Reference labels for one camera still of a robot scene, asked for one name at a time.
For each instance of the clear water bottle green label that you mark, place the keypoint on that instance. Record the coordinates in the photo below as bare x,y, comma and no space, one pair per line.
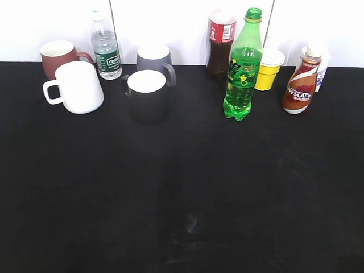
105,46

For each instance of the brown Nescafe coffee bottle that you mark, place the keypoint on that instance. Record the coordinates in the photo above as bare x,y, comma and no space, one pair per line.
302,84

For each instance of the red ceramic mug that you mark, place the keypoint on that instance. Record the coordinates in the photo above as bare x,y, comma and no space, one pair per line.
56,53

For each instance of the black ceramic mug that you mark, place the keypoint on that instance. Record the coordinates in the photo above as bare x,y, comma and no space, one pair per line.
147,94

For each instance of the cola bottle red label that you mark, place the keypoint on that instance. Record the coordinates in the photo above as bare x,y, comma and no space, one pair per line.
221,34

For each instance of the yellow paper cup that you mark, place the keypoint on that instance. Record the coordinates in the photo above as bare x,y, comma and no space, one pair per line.
270,64

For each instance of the grey ceramic mug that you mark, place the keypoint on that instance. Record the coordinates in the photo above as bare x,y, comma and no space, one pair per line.
156,57

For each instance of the green soda bottle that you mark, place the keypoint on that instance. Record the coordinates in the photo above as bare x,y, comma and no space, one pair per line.
245,58

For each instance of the white blue milk carton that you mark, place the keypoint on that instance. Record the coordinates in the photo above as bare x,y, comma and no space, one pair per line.
323,66

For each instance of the white ceramic mug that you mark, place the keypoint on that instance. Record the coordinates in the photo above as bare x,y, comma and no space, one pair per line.
79,87

